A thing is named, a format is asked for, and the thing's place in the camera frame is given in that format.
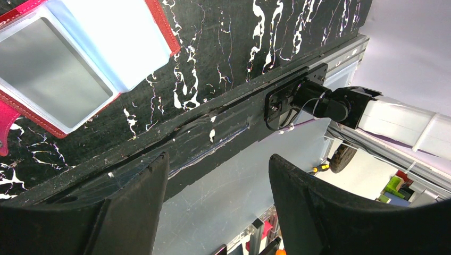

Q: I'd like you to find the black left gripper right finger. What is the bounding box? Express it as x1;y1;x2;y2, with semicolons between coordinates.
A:
269;154;450;254

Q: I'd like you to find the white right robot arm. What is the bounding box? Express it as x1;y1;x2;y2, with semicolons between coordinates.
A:
340;87;450;160

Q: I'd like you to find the red card holder wallet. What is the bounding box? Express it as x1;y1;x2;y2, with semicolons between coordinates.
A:
1;1;180;156

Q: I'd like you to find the aluminium frame rail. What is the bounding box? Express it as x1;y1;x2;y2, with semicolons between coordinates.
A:
155;33;451;198

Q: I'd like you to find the yellow handled screwdriver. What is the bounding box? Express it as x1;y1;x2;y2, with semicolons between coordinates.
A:
311;164;330;175

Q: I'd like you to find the black caster wheel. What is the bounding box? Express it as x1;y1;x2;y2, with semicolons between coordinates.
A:
329;143;357;174

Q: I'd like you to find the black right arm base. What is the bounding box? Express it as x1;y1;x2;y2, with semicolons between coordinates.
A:
263;63;331;131

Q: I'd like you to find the thin credit card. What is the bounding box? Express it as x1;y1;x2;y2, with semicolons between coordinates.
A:
1;16;114;133

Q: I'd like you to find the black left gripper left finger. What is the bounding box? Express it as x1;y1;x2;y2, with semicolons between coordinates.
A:
1;152;170;254

